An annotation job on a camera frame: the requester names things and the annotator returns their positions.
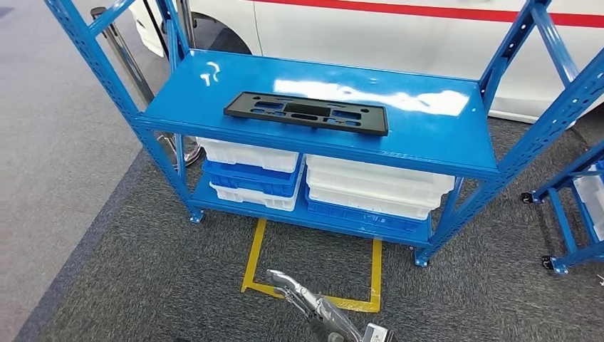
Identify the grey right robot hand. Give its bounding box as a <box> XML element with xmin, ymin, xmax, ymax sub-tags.
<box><xmin>265</xmin><ymin>269</ymin><xmax>364</xmax><ymax>342</ymax></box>

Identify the black plastic plate part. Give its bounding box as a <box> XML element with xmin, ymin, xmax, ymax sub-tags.
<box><xmin>223</xmin><ymin>90</ymin><xmax>390</xmax><ymax>137</ymax></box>

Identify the blue metal shelf rack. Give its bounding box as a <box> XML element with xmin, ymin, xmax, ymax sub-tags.
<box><xmin>43</xmin><ymin>0</ymin><xmax>604</xmax><ymax>269</ymax></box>

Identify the yellow floor tape square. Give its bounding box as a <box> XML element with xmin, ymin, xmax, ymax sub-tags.
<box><xmin>240</xmin><ymin>217</ymin><xmax>382</xmax><ymax>314</ymax></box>

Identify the large white plastic bin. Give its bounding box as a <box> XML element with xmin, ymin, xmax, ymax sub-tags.
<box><xmin>308</xmin><ymin>186</ymin><xmax>432</xmax><ymax>222</ymax></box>
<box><xmin>306</xmin><ymin>170</ymin><xmax>444</xmax><ymax>209</ymax></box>
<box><xmin>306</xmin><ymin>154</ymin><xmax>455</xmax><ymax>194</ymax></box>

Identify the small blue plastic bin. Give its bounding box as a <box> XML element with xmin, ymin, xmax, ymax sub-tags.
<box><xmin>202</xmin><ymin>157</ymin><xmax>303</xmax><ymax>198</ymax></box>

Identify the blue metal rack with casters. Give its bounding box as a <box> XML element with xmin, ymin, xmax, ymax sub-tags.
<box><xmin>521</xmin><ymin>141</ymin><xmax>604</xmax><ymax>276</ymax></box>

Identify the white car with red stripe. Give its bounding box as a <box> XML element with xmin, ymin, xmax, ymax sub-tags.
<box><xmin>128</xmin><ymin>0</ymin><xmax>604</xmax><ymax>125</ymax></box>

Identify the black stanchion belt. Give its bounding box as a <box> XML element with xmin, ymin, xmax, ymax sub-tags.
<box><xmin>140</xmin><ymin>0</ymin><xmax>170</xmax><ymax>58</ymax></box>

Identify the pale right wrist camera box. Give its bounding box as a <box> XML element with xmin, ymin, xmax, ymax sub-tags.
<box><xmin>362</xmin><ymin>323</ymin><xmax>395</xmax><ymax>342</ymax></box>

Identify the chrome stanchion post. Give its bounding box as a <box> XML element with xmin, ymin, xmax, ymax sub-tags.
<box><xmin>89</xmin><ymin>6</ymin><xmax>204</xmax><ymax>167</ymax></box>
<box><xmin>177</xmin><ymin>0</ymin><xmax>197</xmax><ymax>48</ymax></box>

